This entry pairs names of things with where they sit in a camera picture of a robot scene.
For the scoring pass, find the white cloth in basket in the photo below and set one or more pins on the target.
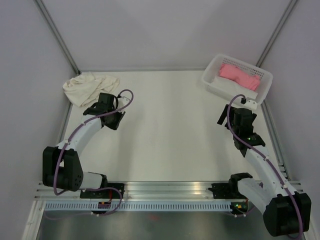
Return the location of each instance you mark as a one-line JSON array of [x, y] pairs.
[[231, 88]]

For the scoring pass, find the right aluminium frame post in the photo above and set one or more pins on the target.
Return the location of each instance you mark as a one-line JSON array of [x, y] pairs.
[[292, 4]]

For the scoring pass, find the aluminium frame post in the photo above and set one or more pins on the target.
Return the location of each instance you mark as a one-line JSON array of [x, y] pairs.
[[57, 35], [292, 4]]

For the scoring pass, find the cream white t-shirt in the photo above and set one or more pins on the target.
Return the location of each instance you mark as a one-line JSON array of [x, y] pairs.
[[86, 87]]

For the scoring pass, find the aluminium mounting rail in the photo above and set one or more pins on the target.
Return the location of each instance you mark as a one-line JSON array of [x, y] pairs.
[[143, 191]]

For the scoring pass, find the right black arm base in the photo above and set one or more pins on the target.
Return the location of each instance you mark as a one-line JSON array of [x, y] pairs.
[[229, 190]]

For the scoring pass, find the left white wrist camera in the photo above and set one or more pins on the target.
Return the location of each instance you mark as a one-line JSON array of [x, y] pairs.
[[122, 101]]

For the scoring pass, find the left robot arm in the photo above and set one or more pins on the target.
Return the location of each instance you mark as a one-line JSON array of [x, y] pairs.
[[61, 165]]

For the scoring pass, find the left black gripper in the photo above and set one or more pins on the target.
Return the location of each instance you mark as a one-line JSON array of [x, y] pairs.
[[115, 126]]

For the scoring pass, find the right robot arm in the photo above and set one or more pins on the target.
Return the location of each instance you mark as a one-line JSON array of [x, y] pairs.
[[284, 210]]

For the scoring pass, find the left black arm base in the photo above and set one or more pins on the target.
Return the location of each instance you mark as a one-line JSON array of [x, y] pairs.
[[115, 190]]

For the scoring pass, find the pink t-shirt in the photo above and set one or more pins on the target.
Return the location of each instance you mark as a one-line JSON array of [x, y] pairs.
[[237, 75]]

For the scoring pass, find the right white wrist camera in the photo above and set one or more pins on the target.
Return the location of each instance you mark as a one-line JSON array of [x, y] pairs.
[[249, 104]]

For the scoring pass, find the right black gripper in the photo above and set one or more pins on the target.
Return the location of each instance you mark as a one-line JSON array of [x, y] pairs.
[[223, 115]]

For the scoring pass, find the white plastic basket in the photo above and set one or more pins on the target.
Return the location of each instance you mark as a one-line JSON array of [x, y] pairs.
[[213, 70]]

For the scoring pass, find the white slotted cable duct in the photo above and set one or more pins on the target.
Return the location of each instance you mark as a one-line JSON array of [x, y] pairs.
[[142, 206]]

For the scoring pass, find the left aluminium frame post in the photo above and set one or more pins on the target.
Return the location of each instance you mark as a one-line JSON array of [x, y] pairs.
[[57, 35]]

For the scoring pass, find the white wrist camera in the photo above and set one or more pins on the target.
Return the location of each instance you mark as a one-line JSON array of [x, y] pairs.
[[249, 104], [122, 101]]

